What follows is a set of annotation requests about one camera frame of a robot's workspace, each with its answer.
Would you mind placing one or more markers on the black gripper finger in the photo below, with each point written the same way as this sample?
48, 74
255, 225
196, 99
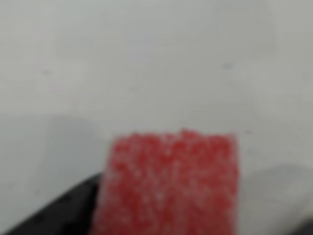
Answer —
61, 215
308, 230

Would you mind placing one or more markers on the red foam cube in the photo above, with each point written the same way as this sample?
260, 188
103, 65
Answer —
168, 186

